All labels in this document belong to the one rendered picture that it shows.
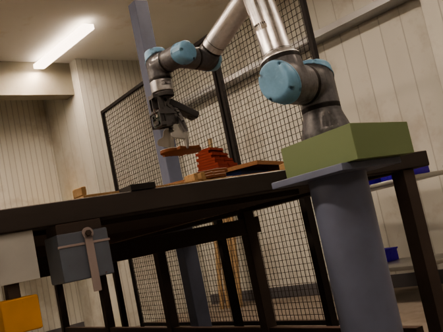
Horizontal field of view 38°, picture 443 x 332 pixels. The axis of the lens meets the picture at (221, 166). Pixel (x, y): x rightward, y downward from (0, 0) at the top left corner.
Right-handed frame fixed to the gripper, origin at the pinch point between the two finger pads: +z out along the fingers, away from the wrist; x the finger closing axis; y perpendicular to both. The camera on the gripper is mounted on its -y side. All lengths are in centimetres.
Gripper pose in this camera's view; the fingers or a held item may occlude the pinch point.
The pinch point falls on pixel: (180, 150)
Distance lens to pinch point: 213.5
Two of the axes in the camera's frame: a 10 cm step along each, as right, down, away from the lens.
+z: 2.1, 9.7, -1.1
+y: -8.2, 1.2, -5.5
